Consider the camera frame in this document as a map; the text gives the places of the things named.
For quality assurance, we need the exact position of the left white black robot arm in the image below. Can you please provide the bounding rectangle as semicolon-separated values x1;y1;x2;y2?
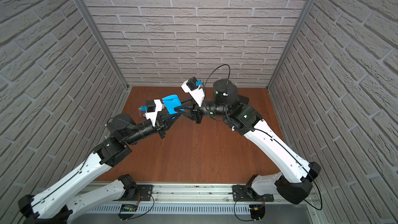
18;113;180;224

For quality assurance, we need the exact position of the right small connector board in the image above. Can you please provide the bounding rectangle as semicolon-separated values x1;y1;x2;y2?
249;204;266;222

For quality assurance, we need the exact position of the left small circuit board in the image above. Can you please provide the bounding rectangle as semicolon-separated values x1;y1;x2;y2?
120;204;138;213

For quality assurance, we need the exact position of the aluminium front rail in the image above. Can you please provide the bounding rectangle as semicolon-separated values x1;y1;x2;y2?
74;181;321;205

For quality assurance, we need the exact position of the black plastic case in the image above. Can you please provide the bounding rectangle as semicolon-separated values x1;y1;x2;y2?
237;95;249;105

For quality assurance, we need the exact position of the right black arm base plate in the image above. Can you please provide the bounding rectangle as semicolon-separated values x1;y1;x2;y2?
232;185;274;202

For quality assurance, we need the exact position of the blue square paper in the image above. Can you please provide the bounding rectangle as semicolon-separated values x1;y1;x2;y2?
162;94;182;114

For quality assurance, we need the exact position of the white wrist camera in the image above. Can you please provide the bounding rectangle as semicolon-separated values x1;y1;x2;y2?
140;99;163;127
181;77;205;107

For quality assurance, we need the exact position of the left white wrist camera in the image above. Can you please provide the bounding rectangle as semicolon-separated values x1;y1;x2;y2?
140;99;163;127

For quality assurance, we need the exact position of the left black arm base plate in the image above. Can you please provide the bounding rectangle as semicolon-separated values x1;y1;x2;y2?
118;184;153;202

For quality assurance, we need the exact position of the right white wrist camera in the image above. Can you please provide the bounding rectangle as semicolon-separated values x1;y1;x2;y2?
181;77;205;107

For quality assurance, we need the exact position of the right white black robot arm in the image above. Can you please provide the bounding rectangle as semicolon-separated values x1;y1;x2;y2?
166;77;321;204

